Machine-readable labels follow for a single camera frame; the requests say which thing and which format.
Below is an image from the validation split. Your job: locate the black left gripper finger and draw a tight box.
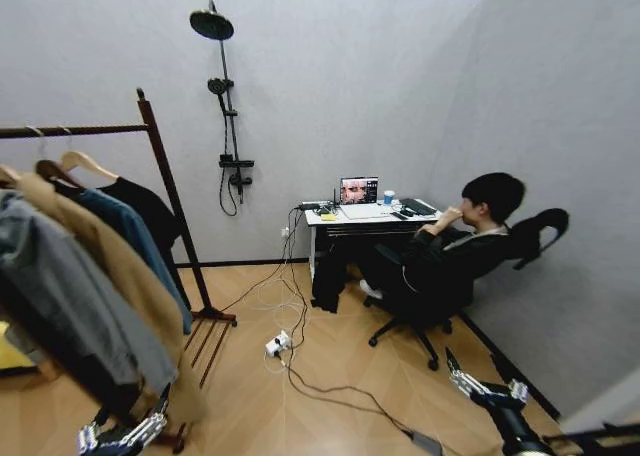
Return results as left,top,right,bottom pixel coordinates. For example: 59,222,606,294
121,382,173,450
76,407,110,453

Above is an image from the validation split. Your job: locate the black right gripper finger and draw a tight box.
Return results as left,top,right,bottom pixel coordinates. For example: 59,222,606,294
445,346,491,399
490,355,531,405

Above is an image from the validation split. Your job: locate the grey hanging garment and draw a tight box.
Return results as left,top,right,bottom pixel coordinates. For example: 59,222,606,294
0,189,180,388

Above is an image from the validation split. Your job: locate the blue hanging garment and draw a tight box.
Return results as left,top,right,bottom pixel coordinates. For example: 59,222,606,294
73,187,194,336

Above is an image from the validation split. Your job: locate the black hanging garment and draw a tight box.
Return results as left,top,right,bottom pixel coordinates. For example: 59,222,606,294
96,177,184,298

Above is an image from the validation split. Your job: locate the light wooden hanger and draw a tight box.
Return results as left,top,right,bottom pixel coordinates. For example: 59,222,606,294
54,125,120,183

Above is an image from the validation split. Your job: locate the dark brown wooden hanger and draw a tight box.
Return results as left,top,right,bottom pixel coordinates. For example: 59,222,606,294
24,125,87,191

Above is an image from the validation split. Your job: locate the grey power adapter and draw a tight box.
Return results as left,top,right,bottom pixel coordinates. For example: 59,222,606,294
409,429,445,456

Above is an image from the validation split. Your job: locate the yellow box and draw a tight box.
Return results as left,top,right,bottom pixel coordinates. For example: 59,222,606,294
0,320,37,373

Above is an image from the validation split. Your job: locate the person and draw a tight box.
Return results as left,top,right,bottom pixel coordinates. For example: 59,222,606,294
349,171,527,327

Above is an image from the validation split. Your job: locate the white power strip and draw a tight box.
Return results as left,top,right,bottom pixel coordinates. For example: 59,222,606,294
264,329,294,360

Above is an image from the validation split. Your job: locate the black office chair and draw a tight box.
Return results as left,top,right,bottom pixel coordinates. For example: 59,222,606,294
361,207,571,372

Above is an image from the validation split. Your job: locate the black cloth under desk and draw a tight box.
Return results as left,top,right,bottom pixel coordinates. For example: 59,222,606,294
310,247,352,314

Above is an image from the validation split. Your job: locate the tan hanging coat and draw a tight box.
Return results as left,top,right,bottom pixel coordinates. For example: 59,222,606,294
0,163,209,423

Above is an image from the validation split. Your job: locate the black keyboard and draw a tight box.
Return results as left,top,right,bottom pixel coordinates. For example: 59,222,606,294
399,197,439,215

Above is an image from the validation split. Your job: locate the white desk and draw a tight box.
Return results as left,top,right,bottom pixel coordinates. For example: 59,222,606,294
303,201,445,283

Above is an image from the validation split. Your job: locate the open laptop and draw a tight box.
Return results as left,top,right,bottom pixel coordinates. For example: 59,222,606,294
339,176,390,222

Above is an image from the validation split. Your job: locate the black router with antenna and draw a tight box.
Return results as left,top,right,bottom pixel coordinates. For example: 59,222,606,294
298,187,340,215

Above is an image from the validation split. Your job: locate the dark brown wooden clothes rack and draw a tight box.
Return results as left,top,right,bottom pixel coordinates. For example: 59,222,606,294
0,87,239,453

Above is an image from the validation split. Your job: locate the black hand shower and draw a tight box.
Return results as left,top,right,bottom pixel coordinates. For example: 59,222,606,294
206,77,235,113

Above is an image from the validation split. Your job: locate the black rain shower head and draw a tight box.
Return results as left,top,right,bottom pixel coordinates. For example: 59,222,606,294
188,0,236,42

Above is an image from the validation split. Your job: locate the white floor cable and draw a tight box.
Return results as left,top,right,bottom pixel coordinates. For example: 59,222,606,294
248,214,312,377

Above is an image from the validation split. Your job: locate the black floor cable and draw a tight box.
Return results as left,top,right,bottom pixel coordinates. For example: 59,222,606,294
219,209,417,436

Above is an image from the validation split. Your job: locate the black shower rail with mixer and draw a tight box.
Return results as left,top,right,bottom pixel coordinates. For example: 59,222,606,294
216,38,256,218

